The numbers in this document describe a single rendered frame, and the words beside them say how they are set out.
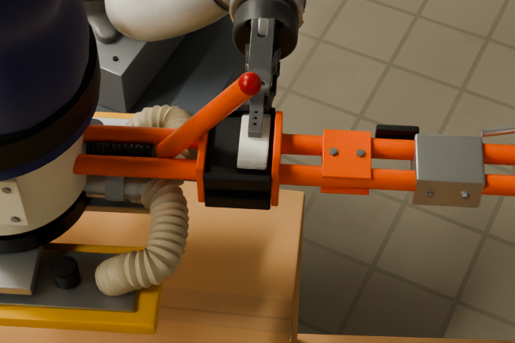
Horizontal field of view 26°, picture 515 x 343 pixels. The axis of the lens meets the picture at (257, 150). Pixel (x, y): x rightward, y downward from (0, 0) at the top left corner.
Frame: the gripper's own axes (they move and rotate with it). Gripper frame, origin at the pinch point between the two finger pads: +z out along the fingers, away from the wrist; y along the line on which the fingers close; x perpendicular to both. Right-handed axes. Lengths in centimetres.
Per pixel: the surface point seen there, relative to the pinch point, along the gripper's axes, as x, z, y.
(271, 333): -2.4, 5.0, 28.6
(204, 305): 6.1, 1.7, 28.6
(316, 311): -10, -54, 123
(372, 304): -22, -56, 123
